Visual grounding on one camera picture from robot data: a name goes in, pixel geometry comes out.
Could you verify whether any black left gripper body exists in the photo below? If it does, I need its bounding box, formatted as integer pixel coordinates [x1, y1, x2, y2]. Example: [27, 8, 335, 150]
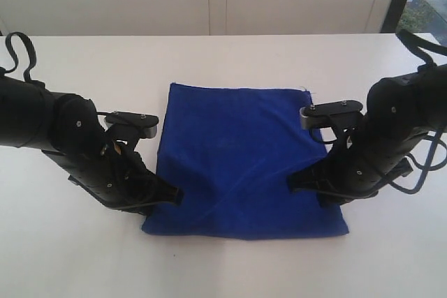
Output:
[68, 140, 161, 215]

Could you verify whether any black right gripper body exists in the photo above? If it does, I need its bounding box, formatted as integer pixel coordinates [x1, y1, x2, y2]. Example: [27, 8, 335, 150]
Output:
[316, 130, 412, 206]

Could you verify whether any blue towel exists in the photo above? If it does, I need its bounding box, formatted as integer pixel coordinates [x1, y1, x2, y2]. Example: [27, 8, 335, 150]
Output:
[142, 83, 349, 240]

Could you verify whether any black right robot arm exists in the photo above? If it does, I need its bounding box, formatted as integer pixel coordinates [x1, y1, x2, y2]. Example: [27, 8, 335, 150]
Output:
[287, 66, 446, 205]

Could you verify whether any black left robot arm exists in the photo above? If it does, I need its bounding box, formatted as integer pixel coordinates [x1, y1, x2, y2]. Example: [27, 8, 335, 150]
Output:
[1, 76, 183, 215]

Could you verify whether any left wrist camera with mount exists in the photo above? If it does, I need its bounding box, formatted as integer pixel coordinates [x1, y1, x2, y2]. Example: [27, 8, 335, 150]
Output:
[97, 111, 159, 149]

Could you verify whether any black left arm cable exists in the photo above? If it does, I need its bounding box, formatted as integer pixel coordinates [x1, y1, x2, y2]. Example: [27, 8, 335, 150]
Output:
[0, 31, 38, 84]

